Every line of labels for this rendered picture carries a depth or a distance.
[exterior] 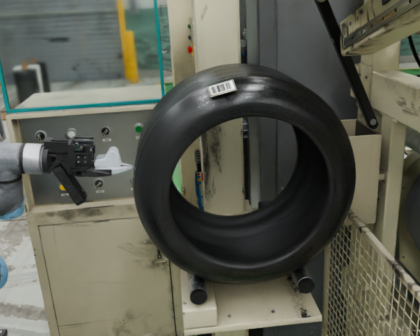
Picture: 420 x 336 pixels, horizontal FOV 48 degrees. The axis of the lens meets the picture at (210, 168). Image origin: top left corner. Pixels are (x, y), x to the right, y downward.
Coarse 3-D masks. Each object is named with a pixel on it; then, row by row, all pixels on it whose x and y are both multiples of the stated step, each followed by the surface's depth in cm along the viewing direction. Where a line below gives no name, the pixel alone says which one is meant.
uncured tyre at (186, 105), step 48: (192, 96) 107; (240, 96) 105; (288, 96) 107; (144, 144) 111; (336, 144) 111; (144, 192) 112; (288, 192) 143; (336, 192) 115; (192, 240) 139; (240, 240) 144; (288, 240) 137
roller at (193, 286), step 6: (192, 276) 127; (192, 282) 124; (198, 282) 124; (204, 282) 125; (192, 288) 122; (198, 288) 121; (204, 288) 122; (192, 294) 121; (198, 294) 120; (204, 294) 121; (192, 300) 121; (198, 300) 121; (204, 300) 121
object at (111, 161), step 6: (108, 156) 116; (114, 156) 116; (96, 162) 116; (102, 162) 117; (108, 162) 117; (114, 162) 117; (96, 168) 116; (102, 168) 117; (108, 168) 117; (114, 168) 117; (120, 168) 117; (126, 168) 118; (114, 174) 117
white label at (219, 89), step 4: (232, 80) 107; (216, 84) 107; (220, 84) 106; (224, 84) 106; (228, 84) 106; (232, 84) 105; (208, 88) 106; (212, 88) 106; (216, 88) 106; (220, 88) 105; (224, 88) 105; (228, 88) 105; (232, 88) 104; (236, 88) 104; (212, 92) 105; (216, 92) 105; (220, 92) 104; (224, 92) 104; (228, 92) 104; (212, 96) 104
